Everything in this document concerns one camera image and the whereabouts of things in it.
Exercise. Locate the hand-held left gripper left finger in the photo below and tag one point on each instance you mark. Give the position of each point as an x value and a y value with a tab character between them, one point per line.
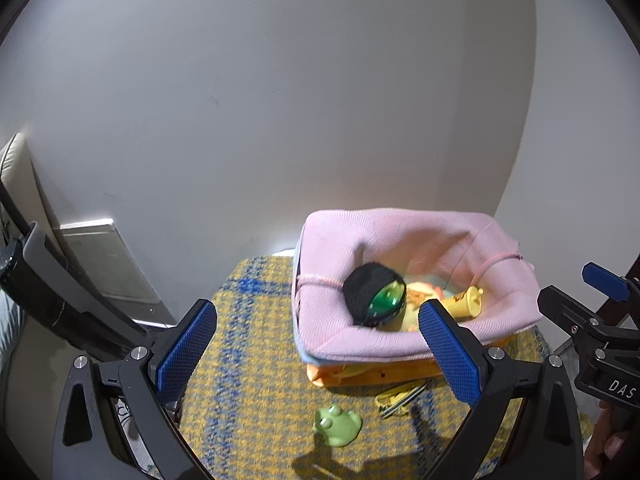
187	350

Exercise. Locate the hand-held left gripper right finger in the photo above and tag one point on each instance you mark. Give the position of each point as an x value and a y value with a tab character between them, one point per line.
447	355

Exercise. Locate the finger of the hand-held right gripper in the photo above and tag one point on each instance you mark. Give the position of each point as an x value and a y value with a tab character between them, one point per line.
605	280
570	312

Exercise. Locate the orange plastic basket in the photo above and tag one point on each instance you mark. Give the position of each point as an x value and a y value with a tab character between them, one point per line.
400	371

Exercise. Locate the yellow bear plush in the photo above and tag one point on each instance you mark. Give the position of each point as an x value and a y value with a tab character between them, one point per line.
412	315

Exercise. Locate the yellow toy cup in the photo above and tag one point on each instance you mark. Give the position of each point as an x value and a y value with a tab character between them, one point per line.
462	302

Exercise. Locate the black round toy green lens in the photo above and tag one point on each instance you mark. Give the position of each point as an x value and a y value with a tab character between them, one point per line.
372	292

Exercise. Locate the pink fabric tote bag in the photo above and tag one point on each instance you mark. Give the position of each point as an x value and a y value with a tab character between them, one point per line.
330	320

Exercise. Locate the person's right hand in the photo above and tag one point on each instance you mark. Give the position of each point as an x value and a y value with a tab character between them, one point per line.
607	445

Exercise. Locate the yellow blue plaid blanket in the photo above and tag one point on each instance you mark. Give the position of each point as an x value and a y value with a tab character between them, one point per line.
250	360

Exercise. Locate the yellow clip toy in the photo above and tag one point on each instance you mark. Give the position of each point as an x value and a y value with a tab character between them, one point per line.
400	397

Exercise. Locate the green frog toy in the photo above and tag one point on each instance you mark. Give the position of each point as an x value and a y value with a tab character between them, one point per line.
337	425

